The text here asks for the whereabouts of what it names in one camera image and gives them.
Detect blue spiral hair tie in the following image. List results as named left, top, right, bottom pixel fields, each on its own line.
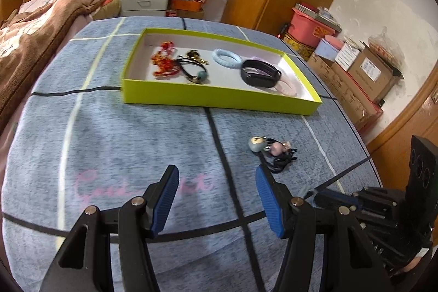
left=212, top=48, right=243, bottom=69

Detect brown blanket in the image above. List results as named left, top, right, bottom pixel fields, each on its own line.
left=0, top=0, right=115, bottom=130

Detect red braided bracelet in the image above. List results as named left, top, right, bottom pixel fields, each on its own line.
left=152, top=42, right=181, bottom=78

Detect striped flat box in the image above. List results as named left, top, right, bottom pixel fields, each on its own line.
left=295, top=2, right=343, bottom=33

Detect black wristband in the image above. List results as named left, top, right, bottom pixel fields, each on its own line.
left=240, top=59, right=283, bottom=89

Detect orange box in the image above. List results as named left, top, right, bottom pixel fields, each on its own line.
left=170, top=0, right=203, bottom=12

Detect large open cardboard box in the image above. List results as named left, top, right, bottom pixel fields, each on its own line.
left=306, top=53, right=384, bottom=129

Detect pink spiral hair tie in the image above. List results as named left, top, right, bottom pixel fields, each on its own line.
left=273, top=78, right=299, bottom=96

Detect blue grid bed sheet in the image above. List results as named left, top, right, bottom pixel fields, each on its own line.
left=0, top=16, right=382, bottom=292

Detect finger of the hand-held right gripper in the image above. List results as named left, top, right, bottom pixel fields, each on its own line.
left=314, top=189, right=361, bottom=210

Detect yellow patterned tin box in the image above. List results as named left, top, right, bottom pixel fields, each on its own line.
left=282, top=32, right=318, bottom=60

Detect cardboard box with white label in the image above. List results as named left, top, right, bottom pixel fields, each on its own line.
left=347, top=42, right=405, bottom=105

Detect yellow-green cardboard tray box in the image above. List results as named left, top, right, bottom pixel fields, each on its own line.
left=121, top=27, right=323, bottom=115

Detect wooden door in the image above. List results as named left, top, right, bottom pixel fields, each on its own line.
left=365, top=68, right=438, bottom=183

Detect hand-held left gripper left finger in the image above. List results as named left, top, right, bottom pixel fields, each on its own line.
left=39, top=165, right=180, bottom=292

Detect black cords with pendant charms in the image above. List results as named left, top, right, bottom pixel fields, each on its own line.
left=248, top=136, right=299, bottom=175

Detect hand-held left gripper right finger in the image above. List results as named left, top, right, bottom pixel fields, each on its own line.
left=256, top=165, right=391, bottom=292

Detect pink plastic bin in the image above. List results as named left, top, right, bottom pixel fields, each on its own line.
left=290, top=6, right=342, bottom=47

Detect white printed carton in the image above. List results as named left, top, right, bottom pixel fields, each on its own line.
left=334, top=40, right=364, bottom=72

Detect pale blue box pink lid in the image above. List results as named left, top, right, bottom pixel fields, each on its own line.
left=314, top=36, right=345, bottom=64

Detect black cord with teal bead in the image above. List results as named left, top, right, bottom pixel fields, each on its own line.
left=175, top=55, right=211, bottom=85

